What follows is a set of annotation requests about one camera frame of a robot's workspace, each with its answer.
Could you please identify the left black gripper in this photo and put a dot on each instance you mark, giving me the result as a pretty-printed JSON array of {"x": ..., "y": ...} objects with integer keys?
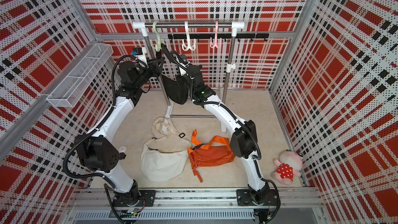
[{"x": 153, "y": 68}]

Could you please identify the black sling bag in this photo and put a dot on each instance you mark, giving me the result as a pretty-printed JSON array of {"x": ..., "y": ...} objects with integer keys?
[{"x": 171, "y": 86}]

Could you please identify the orange sling bag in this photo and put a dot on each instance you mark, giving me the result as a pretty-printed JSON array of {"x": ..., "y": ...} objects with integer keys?
[{"x": 216, "y": 153}]

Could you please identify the cream sling bag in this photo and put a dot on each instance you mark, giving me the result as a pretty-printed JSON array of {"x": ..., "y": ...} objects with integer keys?
[{"x": 164, "y": 156}]

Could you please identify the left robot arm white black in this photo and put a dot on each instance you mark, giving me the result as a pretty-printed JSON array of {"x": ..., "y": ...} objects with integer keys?
[{"x": 93, "y": 154}]

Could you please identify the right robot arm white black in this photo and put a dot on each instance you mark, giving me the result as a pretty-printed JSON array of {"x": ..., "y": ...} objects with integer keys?
[{"x": 243, "y": 142}]

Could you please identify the green plastic hook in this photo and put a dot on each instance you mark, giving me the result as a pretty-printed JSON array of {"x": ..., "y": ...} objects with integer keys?
[{"x": 158, "y": 45}]

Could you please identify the white plastic hook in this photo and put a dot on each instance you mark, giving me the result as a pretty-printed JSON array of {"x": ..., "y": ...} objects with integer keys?
[{"x": 186, "y": 46}]

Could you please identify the pink plastic hook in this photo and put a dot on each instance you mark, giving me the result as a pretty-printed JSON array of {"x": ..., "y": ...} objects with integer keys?
[{"x": 216, "y": 43}]

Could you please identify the metal clothes rack white joints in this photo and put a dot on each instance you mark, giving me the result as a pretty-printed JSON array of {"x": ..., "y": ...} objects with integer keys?
[{"x": 208, "y": 99}]

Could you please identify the black watch on floor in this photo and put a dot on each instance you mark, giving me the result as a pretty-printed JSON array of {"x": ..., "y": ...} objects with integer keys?
[{"x": 122, "y": 156}]

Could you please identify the pink plush toy red dress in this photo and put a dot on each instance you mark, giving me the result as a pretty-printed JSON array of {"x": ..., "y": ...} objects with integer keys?
[{"x": 288, "y": 165}]

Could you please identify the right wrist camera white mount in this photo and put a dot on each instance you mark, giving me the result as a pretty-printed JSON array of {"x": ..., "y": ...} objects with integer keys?
[{"x": 184, "y": 62}]

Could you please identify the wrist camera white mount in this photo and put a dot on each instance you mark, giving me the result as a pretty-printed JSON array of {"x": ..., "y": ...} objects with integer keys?
[
  {"x": 184, "y": 62},
  {"x": 140, "y": 55}
]

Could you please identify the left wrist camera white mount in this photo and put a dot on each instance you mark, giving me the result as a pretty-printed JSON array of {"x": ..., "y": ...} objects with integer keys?
[{"x": 140, "y": 55}]

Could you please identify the black wall hook rail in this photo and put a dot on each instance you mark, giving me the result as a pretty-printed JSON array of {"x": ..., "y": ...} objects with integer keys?
[{"x": 222, "y": 36}]

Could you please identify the white wire mesh basket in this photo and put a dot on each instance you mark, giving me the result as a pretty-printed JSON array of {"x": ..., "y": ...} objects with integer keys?
[{"x": 72, "y": 87}]

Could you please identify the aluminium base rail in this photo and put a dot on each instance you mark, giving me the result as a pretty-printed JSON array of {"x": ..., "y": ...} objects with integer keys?
[{"x": 300, "y": 205}]

